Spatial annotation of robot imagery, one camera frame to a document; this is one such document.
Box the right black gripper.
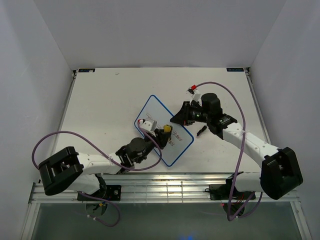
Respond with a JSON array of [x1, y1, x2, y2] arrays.
[[169, 101, 211, 126]]

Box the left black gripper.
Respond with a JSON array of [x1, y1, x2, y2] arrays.
[[135, 128, 171, 164]]

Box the yellow whiteboard eraser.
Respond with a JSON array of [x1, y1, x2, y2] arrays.
[[163, 124, 172, 133]]

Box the blue framed whiteboard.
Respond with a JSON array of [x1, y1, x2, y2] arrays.
[[134, 94, 195, 167]]

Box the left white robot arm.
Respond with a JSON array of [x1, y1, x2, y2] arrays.
[[36, 125, 173, 201]]

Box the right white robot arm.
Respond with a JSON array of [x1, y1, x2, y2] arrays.
[[170, 93, 303, 200]]

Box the whiteboard stand right foot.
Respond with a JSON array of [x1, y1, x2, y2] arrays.
[[196, 125, 207, 137]]

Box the right blue table label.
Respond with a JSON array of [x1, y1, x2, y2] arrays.
[[226, 67, 244, 72]]

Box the blue table label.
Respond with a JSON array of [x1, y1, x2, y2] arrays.
[[78, 68, 96, 73], [226, 67, 244, 72]]

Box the left blue table label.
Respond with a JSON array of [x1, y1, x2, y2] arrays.
[[78, 68, 96, 73]]

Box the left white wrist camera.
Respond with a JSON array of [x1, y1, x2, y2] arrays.
[[137, 118, 157, 132]]

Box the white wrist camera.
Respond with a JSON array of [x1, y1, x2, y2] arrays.
[[187, 85, 201, 106], [137, 118, 157, 132]]

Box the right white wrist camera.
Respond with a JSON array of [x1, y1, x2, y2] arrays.
[[187, 85, 201, 106]]

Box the aluminium rail frame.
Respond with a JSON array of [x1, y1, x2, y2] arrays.
[[28, 173, 300, 204]]

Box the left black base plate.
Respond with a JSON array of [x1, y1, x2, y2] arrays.
[[89, 185, 122, 201]]

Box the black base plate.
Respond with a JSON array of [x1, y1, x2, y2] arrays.
[[204, 183, 251, 201], [89, 185, 122, 201]]

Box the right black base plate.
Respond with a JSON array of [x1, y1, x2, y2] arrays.
[[204, 183, 251, 201]]

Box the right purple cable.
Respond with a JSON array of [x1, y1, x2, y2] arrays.
[[196, 81, 263, 222]]

